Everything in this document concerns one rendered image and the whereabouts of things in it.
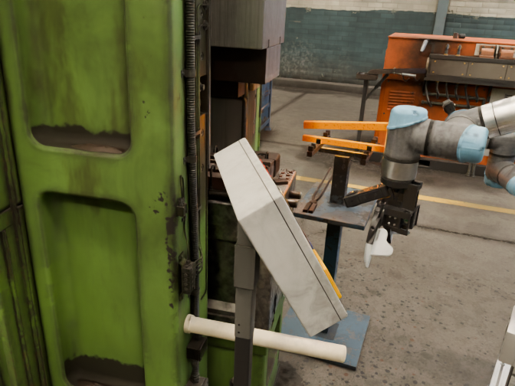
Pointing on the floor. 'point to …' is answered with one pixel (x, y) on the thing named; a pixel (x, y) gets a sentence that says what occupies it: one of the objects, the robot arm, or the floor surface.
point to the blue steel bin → (266, 106)
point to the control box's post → (244, 325)
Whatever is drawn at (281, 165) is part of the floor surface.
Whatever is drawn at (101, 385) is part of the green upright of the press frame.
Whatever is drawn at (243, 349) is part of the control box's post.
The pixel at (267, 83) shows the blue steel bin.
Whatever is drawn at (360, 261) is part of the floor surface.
